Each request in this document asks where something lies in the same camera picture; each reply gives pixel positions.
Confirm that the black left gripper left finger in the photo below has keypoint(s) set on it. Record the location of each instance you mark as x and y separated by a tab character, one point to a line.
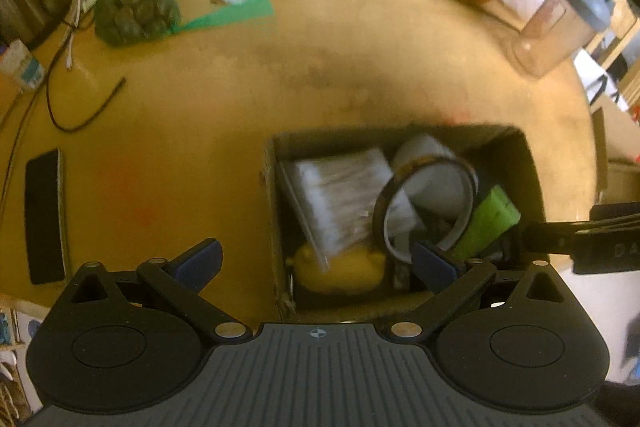
177	284

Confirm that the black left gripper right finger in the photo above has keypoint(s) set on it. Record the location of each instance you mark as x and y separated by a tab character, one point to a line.
456	286

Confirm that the green cream tube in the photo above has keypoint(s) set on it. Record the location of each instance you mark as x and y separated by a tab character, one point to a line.
491	218

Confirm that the white supplement jar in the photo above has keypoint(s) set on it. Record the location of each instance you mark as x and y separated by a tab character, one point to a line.
442	189

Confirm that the dark tape roll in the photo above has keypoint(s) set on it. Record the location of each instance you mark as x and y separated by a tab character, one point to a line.
394	214

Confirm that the bag of cotton swabs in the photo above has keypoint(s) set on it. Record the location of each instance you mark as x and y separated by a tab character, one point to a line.
334	198

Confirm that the yellow object in box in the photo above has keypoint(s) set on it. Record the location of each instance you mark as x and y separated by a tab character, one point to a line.
353	272

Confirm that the cardboard box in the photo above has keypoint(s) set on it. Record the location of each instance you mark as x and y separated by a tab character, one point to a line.
499	154

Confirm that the black phone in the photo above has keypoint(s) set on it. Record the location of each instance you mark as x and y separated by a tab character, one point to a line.
44	219

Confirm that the small pill bottle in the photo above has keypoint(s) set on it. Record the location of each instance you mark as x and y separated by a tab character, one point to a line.
18	63

